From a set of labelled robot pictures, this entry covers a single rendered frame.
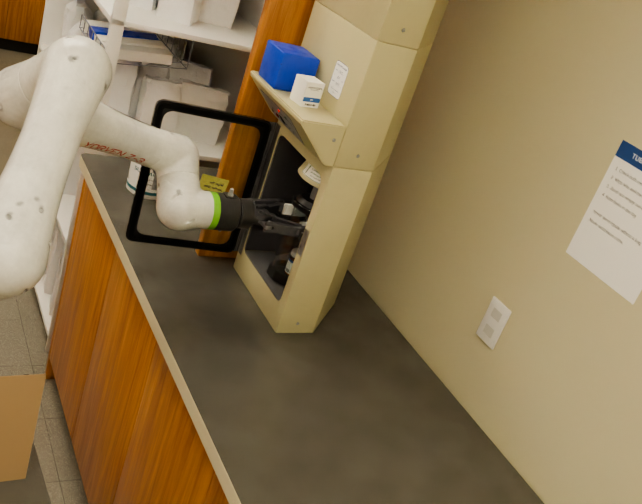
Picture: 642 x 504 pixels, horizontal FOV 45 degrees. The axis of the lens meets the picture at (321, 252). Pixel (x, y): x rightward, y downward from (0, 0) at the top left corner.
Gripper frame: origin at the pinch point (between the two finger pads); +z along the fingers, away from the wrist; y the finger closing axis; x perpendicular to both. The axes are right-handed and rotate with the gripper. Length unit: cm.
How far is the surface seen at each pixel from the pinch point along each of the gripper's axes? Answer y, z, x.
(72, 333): 63, -33, 83
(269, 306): -7.3, -6.5, 22.6
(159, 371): -11, -33, 40
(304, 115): -10.7, -16.4, -30.8
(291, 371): -29.5, -8.8, 26.1
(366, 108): -14.1, -3.7, -35.9
